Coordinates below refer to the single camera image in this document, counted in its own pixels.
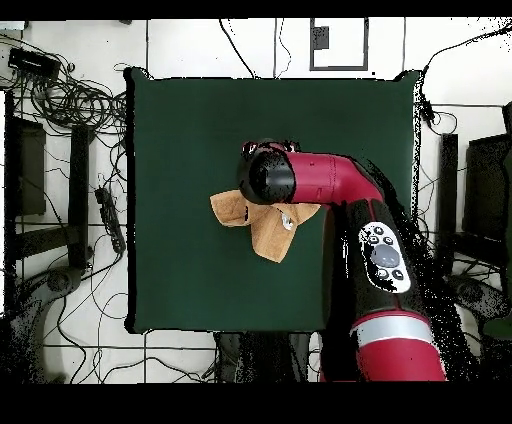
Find grey rectangular frame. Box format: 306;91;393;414
308;17;370;72

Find black box device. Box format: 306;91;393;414
7;46;62;81

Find tan terry towel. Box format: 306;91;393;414
209;189;322;264

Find black flat panel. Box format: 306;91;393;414
3;91;47;217
462;133;511;241

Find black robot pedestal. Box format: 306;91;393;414
215;331;311;383

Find dark green round pad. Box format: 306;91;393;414
481;317;512;341

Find thick black cable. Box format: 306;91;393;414
218;18;257;79

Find tangle of black cables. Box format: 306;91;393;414
0;33;129;137

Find long black power strip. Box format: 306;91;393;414
94;186;127;255

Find grey stand base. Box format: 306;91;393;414
7;265;83;383
441;273;512;321

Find black upright post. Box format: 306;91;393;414
434;132;460;276
66;124;95;270

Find dark green table cloth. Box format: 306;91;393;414
124;66;421;336

